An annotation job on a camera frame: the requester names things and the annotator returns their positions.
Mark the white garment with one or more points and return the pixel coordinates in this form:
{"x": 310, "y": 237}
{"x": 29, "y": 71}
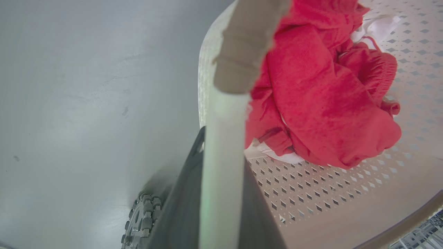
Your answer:
{"x": 375, "y": 27}

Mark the red garment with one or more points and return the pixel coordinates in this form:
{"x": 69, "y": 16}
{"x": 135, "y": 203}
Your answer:
{"x": 322, "y": 100}

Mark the grey robot omni wheel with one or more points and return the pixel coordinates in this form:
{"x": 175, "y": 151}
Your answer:
{"x": 142, "y": 218}

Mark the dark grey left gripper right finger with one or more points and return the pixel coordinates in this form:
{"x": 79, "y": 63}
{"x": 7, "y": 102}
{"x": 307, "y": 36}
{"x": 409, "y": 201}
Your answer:
{"x": 258, "y": 221}

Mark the grey metal frame structure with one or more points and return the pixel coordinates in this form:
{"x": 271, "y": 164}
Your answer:
{"x": 420, "y": 235}

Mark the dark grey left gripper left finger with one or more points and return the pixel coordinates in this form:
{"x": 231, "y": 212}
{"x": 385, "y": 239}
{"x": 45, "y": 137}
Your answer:
{"x": 180, "y": 214}

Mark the white perforated laundry basket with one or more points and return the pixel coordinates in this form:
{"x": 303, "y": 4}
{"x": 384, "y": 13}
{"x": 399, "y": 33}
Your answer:
{"x": 311, "y": 197}

